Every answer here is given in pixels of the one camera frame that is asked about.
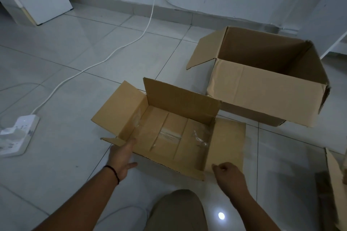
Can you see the person's left forearm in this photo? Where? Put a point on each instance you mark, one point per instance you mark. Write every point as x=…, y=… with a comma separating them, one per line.
x=81, y=203

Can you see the cardboard box with white label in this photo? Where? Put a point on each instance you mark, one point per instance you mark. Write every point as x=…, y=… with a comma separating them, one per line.
x=337, y=184

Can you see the person's right hand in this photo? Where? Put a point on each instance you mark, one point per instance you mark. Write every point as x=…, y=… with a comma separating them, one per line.
x=230, y=179

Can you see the white charger block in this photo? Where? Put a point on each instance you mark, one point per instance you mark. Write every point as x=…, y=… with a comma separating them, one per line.
x=9, y=135

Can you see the person's khaki trouser leg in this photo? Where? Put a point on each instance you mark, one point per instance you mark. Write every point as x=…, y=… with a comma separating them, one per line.
x=176, y=212

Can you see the person's right forearm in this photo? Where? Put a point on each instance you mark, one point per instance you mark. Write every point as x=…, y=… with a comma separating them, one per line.
x=252, y=214

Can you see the white power strip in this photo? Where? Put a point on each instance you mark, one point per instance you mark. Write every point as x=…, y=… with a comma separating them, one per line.
x=24, y=130

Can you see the large plain cardboard box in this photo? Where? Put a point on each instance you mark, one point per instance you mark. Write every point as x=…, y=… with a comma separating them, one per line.
x=271, y=95

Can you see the person's left hand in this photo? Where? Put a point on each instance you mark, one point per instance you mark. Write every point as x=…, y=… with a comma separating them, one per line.
x=119, y=157

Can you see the cardboard box with clear tape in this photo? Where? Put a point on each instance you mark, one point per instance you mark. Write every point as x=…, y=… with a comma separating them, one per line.
x=176, y=103

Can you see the white wooden desk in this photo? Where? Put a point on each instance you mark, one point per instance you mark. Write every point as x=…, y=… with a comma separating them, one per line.
x=325, y=22

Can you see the black wristband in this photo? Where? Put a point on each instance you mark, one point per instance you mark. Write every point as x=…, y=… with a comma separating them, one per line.
x=117, y=176

